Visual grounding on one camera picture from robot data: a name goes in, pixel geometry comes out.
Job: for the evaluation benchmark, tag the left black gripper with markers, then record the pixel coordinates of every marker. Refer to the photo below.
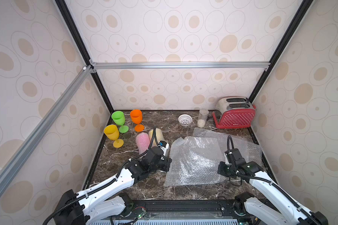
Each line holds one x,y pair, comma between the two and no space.
167,161

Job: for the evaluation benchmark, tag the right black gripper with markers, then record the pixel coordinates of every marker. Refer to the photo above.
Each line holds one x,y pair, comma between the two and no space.
223,170

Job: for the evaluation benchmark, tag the yellow bubble glass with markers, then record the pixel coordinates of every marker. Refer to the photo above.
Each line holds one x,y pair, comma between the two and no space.
155,137

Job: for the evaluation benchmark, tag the clear bubble wrap sheet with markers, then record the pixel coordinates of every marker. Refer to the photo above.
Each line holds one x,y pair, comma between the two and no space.
195,161
249,150

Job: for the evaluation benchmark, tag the orange bubble glass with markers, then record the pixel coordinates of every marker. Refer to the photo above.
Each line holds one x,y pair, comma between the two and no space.
136,117

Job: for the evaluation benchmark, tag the beige bubble glass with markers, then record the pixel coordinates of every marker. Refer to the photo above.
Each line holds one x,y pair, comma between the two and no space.
112,133

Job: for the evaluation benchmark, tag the green wine glass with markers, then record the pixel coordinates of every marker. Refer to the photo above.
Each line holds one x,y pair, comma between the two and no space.
118,118

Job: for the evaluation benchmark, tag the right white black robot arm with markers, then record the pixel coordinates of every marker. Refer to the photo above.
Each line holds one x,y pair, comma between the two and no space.
276,194

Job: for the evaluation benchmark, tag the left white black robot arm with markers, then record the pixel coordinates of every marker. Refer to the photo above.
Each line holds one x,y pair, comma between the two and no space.
98,202

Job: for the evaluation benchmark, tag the pink bubble wrapped glass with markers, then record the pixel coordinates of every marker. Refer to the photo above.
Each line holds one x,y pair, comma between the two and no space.
142,142

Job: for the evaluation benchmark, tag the white sink strainer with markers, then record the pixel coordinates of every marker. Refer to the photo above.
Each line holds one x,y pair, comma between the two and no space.
185,120

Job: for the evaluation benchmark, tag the red toaster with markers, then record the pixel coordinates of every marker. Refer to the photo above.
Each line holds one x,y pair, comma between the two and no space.
233,112

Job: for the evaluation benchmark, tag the clear jar with powder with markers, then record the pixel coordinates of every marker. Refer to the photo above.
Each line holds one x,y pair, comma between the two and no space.
202,118

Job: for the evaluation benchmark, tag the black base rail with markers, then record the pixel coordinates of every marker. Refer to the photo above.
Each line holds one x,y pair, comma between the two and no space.
224,207

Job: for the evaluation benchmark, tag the horizontal aluminium rail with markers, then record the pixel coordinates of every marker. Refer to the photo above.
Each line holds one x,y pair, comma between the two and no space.
179,65

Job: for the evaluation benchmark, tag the left diagonal aluminium rail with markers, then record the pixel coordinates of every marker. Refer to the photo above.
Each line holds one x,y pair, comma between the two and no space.
11,169

